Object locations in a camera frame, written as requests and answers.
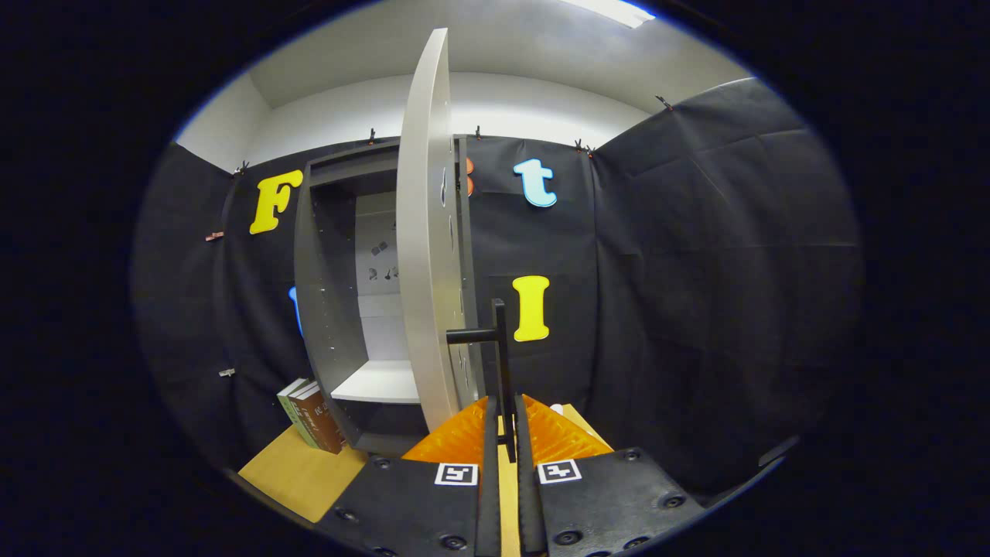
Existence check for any black door handle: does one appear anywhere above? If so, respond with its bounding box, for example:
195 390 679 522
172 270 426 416
445 299 518 463

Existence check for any black backdrop cloth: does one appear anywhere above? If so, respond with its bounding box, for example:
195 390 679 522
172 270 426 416
131 76 863 496

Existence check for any white cabinet shelf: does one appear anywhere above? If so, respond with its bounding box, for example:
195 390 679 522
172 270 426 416
330 359 423 405

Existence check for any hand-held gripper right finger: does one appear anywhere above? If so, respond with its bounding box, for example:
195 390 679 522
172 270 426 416
516 394 706 557

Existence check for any ceiling light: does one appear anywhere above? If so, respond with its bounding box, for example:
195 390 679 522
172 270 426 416
563 0 657 30

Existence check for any grey cabinet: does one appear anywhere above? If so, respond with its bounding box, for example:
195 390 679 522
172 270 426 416
293 135 490 457

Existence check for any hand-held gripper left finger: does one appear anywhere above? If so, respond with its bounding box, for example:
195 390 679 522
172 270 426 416
317 396 503 557

